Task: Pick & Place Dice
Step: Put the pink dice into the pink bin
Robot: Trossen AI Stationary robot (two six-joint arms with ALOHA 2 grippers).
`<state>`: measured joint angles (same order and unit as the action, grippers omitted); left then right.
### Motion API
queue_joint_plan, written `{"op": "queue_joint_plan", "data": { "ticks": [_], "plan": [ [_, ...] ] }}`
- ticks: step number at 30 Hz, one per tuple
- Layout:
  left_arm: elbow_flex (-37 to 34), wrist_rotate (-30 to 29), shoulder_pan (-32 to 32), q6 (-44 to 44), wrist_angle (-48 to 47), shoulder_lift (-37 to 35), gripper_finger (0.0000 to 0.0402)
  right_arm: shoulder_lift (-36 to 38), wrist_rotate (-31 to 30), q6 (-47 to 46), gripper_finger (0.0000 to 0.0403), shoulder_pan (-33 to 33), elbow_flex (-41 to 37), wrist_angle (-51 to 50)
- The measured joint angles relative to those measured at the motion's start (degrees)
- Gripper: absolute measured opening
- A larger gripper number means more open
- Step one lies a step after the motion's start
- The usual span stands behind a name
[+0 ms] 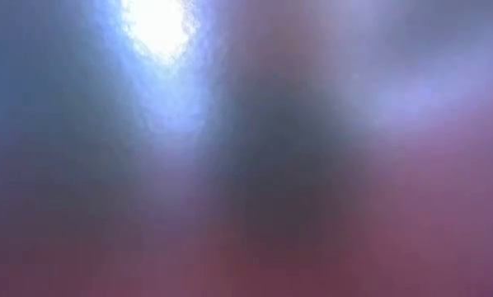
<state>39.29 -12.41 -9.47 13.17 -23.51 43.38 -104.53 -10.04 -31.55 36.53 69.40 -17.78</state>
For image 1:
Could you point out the pink translucent tray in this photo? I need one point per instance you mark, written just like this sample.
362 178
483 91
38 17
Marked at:
246 280

